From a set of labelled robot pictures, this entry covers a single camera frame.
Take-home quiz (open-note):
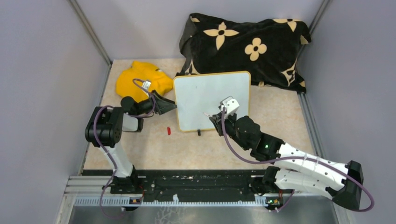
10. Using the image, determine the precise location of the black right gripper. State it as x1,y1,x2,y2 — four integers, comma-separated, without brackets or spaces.
210,110,250,151

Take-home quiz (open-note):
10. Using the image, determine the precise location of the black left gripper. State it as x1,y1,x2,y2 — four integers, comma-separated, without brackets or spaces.
135,89,177,115

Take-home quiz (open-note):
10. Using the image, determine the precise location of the white red marker pen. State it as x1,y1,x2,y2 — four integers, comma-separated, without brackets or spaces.
203,112,212,117

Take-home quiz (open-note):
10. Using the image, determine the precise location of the yellow-framed whiteboard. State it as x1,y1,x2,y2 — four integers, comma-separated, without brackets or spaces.
173,71,251,132

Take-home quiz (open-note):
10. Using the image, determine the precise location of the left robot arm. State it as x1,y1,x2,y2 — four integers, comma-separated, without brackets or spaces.
85,91,177,194

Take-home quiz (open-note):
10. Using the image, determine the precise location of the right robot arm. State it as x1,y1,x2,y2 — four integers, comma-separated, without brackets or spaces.
209,113,364,211

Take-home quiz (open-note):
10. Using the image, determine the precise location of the yellow folded cloth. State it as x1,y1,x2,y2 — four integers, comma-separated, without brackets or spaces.
115,61,173,103

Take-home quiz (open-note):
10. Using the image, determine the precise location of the black floral pillow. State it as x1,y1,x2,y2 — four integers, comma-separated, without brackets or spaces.
178,13,311,93

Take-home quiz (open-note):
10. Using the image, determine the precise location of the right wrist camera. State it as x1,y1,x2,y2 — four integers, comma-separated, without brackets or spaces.
219,96,240,119

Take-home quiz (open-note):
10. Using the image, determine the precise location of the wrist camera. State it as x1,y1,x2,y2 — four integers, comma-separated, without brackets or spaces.
219,96,240,119
142,80,151,90

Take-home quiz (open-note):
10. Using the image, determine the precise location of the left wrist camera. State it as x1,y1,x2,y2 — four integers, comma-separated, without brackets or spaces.
142,80,151,90

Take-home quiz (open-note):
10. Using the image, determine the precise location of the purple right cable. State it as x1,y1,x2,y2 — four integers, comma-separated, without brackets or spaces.
220,107,375,213

